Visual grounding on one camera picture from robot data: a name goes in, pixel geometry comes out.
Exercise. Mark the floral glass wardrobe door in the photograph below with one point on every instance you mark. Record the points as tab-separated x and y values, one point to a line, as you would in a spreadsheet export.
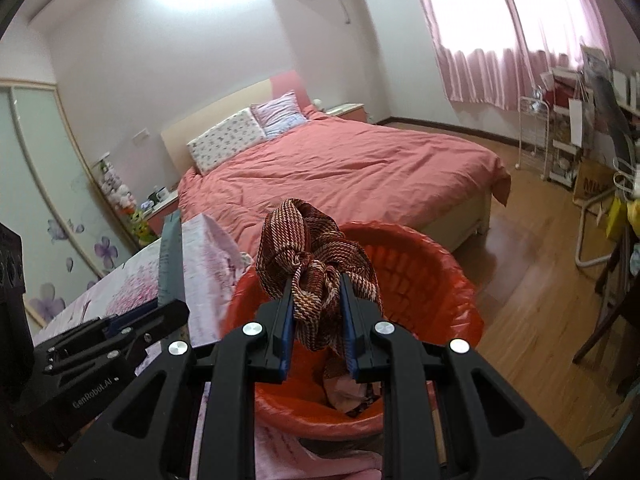
40	185

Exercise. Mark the white tube chair frame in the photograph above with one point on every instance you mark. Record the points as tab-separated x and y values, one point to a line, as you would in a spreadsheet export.
581	240

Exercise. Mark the dark wooden chair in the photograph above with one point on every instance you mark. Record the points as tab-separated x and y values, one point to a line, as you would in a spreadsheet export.
610	320

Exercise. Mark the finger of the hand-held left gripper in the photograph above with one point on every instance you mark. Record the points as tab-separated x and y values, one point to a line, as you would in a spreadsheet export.
160	317
125	347

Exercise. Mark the white board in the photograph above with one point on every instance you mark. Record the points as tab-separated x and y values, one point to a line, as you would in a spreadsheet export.
580	120

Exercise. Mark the small white lamp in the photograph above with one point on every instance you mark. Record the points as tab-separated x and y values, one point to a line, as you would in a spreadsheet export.
318	103

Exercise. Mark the bed with pink duvet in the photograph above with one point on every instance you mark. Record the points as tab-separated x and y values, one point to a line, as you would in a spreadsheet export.
350	170

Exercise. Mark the pink and white nightstand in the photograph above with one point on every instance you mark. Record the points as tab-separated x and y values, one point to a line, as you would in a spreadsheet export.
160	215

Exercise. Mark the dark grey packet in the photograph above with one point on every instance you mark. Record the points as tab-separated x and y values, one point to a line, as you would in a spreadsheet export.
171	260

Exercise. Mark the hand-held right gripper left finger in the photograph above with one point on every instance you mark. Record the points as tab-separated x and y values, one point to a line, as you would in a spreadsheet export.
286	335

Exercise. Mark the pink floral tablecloth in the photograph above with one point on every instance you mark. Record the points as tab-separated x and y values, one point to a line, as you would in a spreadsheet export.
210	260

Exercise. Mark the white shelf cart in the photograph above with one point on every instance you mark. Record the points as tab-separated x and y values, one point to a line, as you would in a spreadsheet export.
562	170

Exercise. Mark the pink striped pillow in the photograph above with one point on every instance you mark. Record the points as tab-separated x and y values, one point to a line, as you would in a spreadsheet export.
280	115

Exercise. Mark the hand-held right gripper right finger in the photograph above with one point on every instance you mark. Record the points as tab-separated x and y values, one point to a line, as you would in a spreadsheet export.
347	330

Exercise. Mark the brown paper bag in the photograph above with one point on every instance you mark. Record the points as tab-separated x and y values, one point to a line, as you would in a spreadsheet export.
592	180

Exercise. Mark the brown striped cloth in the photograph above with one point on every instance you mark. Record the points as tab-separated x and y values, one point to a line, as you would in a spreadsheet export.
320	255

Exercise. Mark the green and yellow plush toy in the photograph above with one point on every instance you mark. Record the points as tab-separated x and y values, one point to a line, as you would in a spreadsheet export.
140	227

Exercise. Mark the cream and pink headboard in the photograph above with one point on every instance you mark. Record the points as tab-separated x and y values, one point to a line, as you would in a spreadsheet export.
215	110

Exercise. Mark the red plastic waste basket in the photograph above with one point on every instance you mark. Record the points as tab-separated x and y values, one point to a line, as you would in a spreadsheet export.
450	300

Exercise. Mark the yellow bag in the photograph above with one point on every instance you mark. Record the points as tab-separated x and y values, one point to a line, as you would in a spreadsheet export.
616	217

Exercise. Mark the white wall socket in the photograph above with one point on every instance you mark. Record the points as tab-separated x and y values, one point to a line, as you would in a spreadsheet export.
142	135

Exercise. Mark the bunch of plush toys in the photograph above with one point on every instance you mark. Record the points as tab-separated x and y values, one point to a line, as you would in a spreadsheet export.
117	187

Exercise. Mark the white floral pillow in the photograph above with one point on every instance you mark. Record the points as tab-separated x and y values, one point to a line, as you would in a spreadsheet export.
225	140

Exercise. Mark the far wooden nightstand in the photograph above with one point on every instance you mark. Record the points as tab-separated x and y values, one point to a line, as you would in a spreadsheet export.
350	111

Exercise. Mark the pink cloth in basket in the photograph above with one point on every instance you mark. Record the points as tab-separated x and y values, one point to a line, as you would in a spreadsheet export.
345	395

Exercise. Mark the pink curtain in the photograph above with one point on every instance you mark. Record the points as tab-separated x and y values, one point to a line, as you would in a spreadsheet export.
475	75

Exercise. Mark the white mug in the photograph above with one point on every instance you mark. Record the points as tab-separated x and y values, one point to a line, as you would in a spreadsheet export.
161	195

